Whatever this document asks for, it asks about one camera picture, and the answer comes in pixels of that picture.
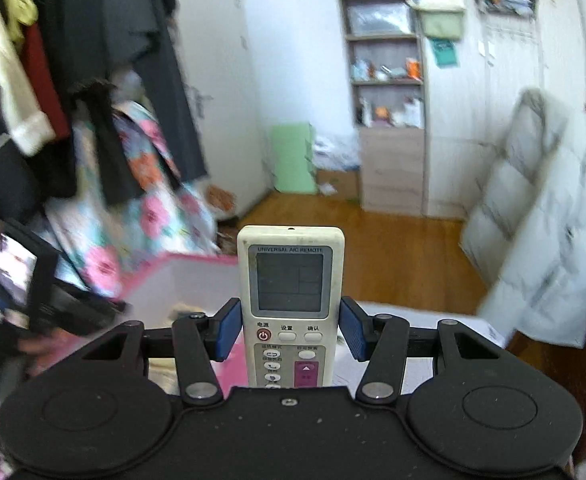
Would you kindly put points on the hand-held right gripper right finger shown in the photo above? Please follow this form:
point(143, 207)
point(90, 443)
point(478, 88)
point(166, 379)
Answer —
point(353, 330)

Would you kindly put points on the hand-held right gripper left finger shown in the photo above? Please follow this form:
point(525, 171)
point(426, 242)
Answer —
point(229, 327)

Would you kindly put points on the pink cardboard box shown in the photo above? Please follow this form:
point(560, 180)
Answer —
point(193, 280)

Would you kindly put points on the white air conditioner remote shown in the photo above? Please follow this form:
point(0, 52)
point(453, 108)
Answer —
point(288, 280)

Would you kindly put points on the orange patterned bag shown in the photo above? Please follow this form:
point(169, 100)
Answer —
point(221, 199)

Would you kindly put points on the floral quilt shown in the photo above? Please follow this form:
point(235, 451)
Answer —
point(143, 200)

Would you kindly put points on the wooden shelf cabinet with drawers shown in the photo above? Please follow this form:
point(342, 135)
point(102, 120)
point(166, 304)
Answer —
point(388, 170)

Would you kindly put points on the white plastic bags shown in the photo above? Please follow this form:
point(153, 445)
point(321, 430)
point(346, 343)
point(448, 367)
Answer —
point(333, 152)

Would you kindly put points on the red garment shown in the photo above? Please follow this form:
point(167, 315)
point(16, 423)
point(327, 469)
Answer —
point(43, 90)

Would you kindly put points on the cream garment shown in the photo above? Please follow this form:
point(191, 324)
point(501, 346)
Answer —
point(3, 75)

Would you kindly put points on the white puffer jacket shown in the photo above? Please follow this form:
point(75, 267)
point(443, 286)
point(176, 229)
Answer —
point(538, 220)

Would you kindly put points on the row of shelf bottles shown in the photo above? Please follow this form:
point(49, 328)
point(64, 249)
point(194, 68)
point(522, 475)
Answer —
point(393, 112)

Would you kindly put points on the white wardrobe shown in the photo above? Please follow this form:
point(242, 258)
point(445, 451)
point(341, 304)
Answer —
point(223, 85)
point(513, 85)

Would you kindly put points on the black coat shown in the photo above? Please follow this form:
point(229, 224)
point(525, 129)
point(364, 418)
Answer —
point(138, 35)

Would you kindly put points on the row of shelf toiletries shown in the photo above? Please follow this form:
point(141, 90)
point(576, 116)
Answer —
point(383, 70)

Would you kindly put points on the yellow garment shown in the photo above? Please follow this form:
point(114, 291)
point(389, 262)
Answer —
point(20, 5)

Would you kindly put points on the teal hanging item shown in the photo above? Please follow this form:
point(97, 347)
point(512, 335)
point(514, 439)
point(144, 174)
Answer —
point(445, 52)

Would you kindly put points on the clear storage box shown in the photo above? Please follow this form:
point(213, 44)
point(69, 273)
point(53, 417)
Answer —
point(378, 17)

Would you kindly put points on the green tote bag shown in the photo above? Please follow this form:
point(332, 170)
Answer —
point(440, 25)

